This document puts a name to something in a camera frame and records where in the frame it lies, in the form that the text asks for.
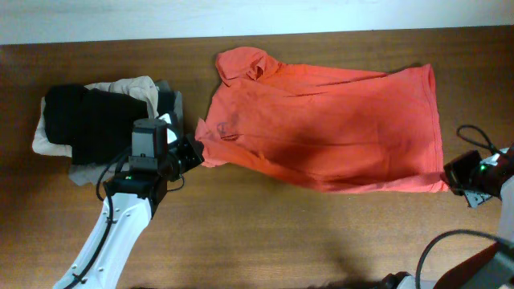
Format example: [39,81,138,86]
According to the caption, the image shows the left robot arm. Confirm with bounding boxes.
[55,119,204,288]

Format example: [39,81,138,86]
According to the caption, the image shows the black folded garment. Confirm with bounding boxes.
[43,84,149,165]

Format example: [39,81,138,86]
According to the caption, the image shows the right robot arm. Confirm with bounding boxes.
[377,148,513,288]

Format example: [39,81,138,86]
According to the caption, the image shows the beige folded garment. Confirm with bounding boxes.
[32,75,158,157]

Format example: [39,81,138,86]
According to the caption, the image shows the grey folded garment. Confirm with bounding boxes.
[68,80,184,185]

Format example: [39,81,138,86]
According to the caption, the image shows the red printed t-shirt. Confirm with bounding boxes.
[195,47,447,193]

